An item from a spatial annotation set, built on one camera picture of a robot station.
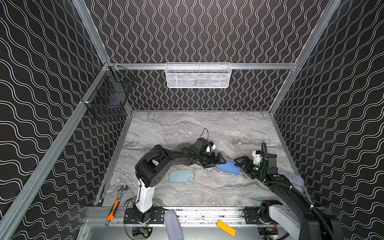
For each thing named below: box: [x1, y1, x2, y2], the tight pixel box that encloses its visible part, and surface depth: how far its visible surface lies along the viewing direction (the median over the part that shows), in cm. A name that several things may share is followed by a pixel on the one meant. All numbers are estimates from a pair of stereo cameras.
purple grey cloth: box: [278, 168, 305, 192], surface depth 85 cm
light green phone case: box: [168, 169, 195, 183], surface depth 90 cm
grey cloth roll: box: [164, 210, 184, 240], surface depth 71 cm
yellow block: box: [216, 219, 237, 237], surface depth 72 cm
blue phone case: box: [216, 158, 242, 175], surface depth 92 cm
